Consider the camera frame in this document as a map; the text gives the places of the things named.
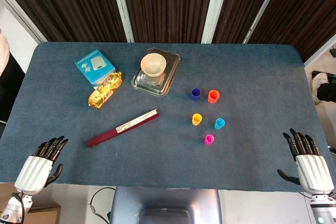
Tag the white partition post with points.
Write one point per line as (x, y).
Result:
(263, 6)
(320, 53)
(122, 6)
(26, 19)
(215, 6)

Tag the grey robot torso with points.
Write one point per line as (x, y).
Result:
(131, 203)

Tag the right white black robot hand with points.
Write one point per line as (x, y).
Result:
(313, 171)

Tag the beige bowl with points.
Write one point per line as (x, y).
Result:
(153, 64)

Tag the yellow biscuit packet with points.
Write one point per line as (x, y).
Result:
(105, 91)

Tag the dark red folded fan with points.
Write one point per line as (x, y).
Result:
(105, 137)

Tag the pink plastic cup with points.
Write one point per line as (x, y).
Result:
(209, 139)

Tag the brown cardboard box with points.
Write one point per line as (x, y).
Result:
(44, 216)

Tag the steel rectangular tray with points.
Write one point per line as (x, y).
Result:
(169, 77)

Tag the blue table cloth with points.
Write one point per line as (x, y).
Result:
(157, 155)

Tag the dark brown slatted panel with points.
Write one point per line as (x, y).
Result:
(241, 3)
(302, 6)
(168, 6)
(65, 3)

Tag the yellow plastic cup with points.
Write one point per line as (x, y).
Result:
(197, 119)

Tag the black trouser leg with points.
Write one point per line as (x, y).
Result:
(328, 91)

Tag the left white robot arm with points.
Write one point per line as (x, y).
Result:
(13, 208)

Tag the light blue plastic cup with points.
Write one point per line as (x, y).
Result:
(219, 124)

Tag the bystander black clothing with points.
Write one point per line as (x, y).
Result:
(10, 90)

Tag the blue kitchen scale box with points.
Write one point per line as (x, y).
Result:
(86, 73)

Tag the orange plastic cup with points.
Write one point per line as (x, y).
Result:
(213, 97)

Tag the dark blue plastic cup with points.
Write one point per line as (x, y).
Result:
(195, 94)

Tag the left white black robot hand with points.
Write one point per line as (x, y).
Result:
(34, 171)

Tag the bystander pale forearm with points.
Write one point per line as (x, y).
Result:
(4, 51)

